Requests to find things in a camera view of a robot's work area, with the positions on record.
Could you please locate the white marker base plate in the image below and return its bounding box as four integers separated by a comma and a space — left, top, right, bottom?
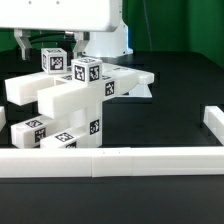
124, 84, 152, 98

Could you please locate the white chair seat part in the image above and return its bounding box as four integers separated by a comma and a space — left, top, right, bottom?
68, 103, 102, 148

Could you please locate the white chair back frame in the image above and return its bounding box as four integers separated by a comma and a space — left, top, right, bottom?
5, 63, 154, 119

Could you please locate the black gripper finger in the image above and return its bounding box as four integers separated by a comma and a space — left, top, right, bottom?
73, 32, 90, 58
14, 28, 32, 60

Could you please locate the black cable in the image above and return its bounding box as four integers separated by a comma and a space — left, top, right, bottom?
29, 31, 78, 46

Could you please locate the white fence wall right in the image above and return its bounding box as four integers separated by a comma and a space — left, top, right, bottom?
203, 106, 224, 146

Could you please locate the grey cable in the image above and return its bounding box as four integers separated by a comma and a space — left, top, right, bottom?
141, 0, 158, 52

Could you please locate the white fence wall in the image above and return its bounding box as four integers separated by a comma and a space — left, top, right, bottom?
0, 147, 224, 178
203, 106, 224, 146
0, 106, 6, 132

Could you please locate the white fence wall left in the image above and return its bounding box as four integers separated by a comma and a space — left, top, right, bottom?
0, 106, 6, 132

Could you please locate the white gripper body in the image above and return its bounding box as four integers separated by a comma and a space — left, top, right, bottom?
0, 0, 122, 32

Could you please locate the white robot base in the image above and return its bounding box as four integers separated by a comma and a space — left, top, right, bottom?
78, 20, 133, 58

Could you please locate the white fence wall front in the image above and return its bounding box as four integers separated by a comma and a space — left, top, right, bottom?
0, 147, 224, 178

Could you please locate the small white part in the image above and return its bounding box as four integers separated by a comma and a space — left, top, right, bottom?
10, 114, 71, 150

